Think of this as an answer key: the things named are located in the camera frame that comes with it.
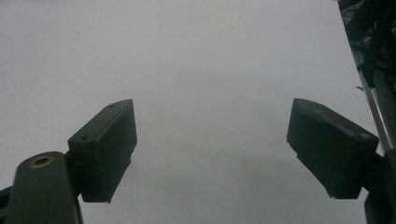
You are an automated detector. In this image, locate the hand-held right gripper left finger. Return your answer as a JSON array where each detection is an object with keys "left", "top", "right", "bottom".
[{"left": 67, "top": 98, "right": 138, "bottom": 204}]

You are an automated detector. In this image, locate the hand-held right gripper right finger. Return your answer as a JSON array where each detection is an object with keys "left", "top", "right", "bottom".
[{"left": 286, "top": 97, "right": 380, "bottom": 200}]

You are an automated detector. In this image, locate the metal table edge rail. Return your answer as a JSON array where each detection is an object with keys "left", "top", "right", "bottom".
[{"left": 351, "top": 46, "right": 396, "bottom": 155}]

